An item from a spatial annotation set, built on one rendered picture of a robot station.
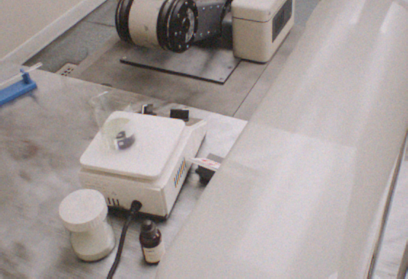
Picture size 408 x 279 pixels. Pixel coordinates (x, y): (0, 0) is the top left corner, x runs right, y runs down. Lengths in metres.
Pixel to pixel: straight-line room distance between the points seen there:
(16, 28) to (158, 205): 2.02
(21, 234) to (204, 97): 0.93
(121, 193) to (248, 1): 1.05
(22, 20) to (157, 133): 1.99
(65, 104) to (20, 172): 0.18
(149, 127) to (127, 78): 0.98
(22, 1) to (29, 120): 1.71
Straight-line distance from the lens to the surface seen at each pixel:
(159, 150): 0.70
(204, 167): 0.76
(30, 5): 2.69
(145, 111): 0.82
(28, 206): 0.81
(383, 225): 0.20
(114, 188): 0.71
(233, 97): 1.57
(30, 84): 1.05
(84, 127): 0.92
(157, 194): 0.69
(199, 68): 1.70
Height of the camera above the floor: 1.31
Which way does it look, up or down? 40 degrees down
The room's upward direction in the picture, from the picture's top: 5 degrees counter-clockwise
